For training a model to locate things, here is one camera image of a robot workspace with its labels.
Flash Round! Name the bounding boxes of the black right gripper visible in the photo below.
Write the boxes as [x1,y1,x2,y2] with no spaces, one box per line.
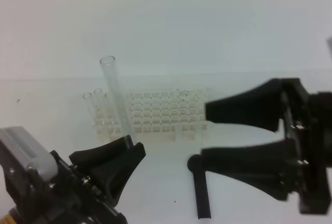
[201,78,331,214]

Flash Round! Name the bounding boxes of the white plastic test tube rack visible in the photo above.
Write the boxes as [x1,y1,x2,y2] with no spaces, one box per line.
[91,89,209,144]

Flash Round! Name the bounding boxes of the clear glass test tube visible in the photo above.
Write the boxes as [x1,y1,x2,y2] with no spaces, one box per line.
[100,55,133,148]

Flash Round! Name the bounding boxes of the black plastic spoon scoop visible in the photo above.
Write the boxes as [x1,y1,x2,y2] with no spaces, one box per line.
[187,155,212,219]

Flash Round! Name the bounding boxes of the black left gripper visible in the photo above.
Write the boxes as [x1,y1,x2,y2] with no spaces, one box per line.
[1,135,146,223]

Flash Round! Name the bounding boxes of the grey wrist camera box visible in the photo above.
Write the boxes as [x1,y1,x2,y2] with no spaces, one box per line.
[1,127,58,182]

